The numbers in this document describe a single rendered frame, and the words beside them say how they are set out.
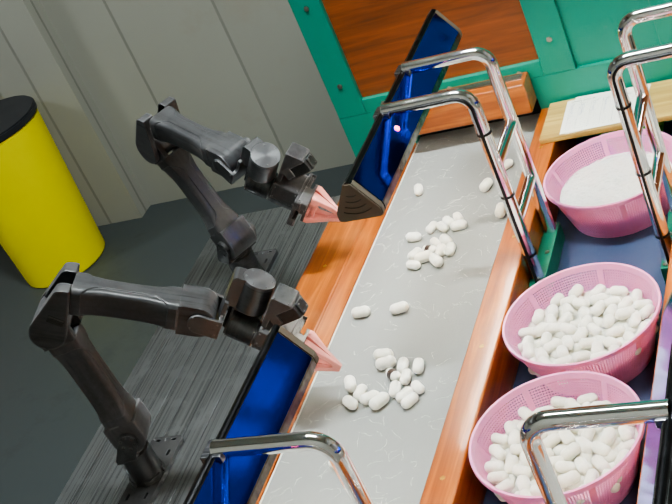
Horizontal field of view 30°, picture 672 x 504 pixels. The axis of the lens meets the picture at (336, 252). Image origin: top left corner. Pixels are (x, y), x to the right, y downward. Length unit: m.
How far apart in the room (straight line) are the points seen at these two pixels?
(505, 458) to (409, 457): 0.16
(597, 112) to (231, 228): 0.80
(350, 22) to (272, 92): 1.79
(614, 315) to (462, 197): 0.57
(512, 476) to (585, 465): 0.11
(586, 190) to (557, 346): 0.48
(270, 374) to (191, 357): 0.97
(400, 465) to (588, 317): 0.41
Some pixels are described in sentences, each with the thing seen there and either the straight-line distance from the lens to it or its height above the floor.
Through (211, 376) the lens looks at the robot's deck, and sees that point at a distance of 2.54.
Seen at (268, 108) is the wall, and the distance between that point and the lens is 4.58.
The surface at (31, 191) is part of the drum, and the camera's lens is 4.63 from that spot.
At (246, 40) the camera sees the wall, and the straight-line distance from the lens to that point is 4.47.
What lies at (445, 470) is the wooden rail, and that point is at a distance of 1.92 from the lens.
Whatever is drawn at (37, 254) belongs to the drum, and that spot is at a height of 0.15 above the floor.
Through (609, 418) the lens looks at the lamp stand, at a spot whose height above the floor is 1.11.
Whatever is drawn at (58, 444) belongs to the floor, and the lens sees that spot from 3.94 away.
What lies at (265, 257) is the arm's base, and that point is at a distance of 2.82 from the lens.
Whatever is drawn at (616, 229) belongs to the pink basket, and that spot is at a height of 0.70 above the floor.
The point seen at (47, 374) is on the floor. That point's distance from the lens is 4.31.
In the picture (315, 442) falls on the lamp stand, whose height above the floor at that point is 1.11.
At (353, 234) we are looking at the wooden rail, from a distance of 2.57.
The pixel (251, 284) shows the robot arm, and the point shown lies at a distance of 2.06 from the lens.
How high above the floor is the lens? 2.00
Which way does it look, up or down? 29 degrees down
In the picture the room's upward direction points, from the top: 25 degrees counter-clockwise
